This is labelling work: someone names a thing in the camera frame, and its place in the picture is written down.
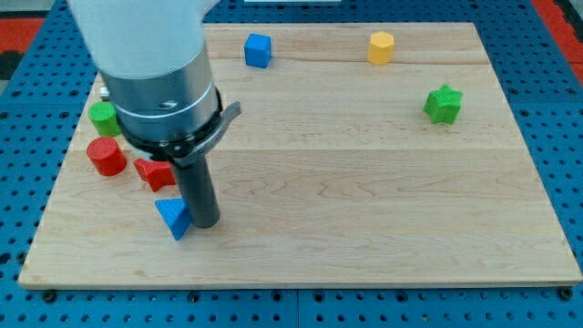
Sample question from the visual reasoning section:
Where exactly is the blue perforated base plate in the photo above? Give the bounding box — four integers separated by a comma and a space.
1, 1, 582, 327

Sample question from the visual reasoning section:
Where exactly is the green star block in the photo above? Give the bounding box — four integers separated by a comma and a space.
423, 84, 464, 125

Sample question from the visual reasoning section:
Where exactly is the blue cube block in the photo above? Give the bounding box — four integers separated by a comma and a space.
244, 34, 271, 68

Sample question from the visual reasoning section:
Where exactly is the yellow hexagonal block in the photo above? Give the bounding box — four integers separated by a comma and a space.
367, 31, 394, 66

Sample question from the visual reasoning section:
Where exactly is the red star block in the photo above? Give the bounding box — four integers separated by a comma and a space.
133, 159, 176, 192

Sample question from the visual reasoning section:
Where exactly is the blue triangle block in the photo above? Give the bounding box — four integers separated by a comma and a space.
155, 198, 191, 241

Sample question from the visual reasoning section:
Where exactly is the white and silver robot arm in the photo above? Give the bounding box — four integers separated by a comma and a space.
68, 0, 220, 147

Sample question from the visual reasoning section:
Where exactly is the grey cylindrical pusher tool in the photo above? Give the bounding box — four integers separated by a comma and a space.
119, 102, 241, 229

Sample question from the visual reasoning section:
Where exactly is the wooden board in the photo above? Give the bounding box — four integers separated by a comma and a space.
19, 23, 582, 290

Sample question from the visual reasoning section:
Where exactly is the green cylinder block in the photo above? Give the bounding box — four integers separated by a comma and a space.
88, 101, 121, 137

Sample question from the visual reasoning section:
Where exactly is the red cylinder block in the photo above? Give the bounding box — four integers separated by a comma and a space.
86, 137, 127, 177

